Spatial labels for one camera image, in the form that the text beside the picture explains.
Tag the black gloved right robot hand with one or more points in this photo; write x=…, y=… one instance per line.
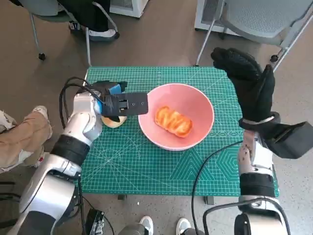
x=254, y=93

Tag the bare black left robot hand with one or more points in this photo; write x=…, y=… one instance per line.
x=113, y=88

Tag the round toy bread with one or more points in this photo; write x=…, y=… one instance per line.
x=110, y=123

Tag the pink bowl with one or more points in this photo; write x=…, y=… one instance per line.
x=195, y=107

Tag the oblong striped toy bread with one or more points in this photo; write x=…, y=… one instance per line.
x=173, y=121

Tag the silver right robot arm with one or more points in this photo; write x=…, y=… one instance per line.
x=259, y=156

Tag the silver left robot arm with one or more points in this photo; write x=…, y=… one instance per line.
x=80, y=122

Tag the person in black trousers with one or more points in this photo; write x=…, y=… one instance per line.
x=95, y=14

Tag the empty grey mesh chair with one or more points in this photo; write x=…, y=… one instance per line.
x=264, y=17

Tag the green cutting mat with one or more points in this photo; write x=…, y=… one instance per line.
x=146, y=171

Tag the white cabinet with vent grille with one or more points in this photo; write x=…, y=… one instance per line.
x=203, y=17

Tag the grey chair with person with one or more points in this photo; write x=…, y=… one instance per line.
x=46, y=12

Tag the person in tan trousers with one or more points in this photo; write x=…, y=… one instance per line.
x=19, y=137

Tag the black device on floor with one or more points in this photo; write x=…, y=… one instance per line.
x=95, y=222

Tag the white grey shoe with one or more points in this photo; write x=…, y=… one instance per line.
x=183, y=226
x=146, y=225

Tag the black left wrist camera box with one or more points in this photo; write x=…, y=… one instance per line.
x=132, y=104

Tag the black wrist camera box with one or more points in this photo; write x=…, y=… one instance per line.
x=132, y=104
x=291, y=142

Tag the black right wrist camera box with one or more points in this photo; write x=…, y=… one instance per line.
x=291, y=142

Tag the black table bracket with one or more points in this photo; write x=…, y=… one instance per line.
x=209, y=200
x=122, y=197

